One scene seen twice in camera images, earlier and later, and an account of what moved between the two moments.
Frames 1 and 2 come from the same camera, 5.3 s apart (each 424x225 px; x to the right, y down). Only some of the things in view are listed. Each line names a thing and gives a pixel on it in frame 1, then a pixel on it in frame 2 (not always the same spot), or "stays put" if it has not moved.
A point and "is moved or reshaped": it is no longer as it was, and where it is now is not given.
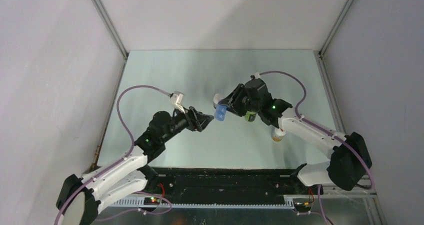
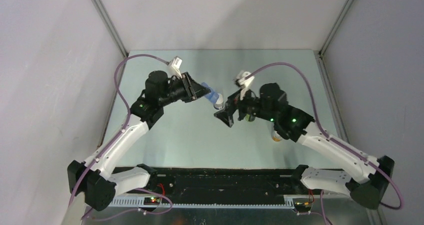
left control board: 151,201 stays put
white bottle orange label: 277,134 stays put
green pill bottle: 250,116 stays put
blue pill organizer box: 220,111 is moved or reshaped
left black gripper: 196,120 -> 193,90
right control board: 302,205 stays put
